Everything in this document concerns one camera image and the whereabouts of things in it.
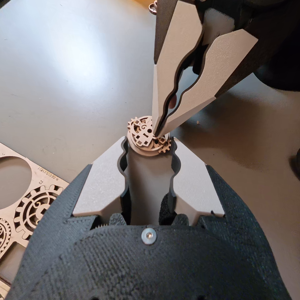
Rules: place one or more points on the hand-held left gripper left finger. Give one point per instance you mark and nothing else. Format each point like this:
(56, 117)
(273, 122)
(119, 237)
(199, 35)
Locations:
(100, 187)

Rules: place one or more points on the person's right hand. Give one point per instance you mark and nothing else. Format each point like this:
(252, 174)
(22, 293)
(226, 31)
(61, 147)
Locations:
(173, 102)

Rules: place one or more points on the wooden sheet with round holes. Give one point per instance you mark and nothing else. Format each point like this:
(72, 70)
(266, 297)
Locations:
(46, 173)

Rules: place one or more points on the black chair armrest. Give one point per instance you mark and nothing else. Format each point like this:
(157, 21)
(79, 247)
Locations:
(296, 164)

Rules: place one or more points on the round wooden gear assembly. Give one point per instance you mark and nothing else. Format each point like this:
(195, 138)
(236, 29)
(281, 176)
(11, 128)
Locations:
(140, 150)

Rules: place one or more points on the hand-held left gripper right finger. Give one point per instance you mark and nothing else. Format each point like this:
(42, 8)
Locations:
(199, 187)

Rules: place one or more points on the person's right forearm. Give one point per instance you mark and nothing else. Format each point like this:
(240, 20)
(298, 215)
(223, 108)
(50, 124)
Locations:
(281, 75)

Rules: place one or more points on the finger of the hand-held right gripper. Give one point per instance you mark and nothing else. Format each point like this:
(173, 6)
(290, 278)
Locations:
(178, 35)
(222, 63)

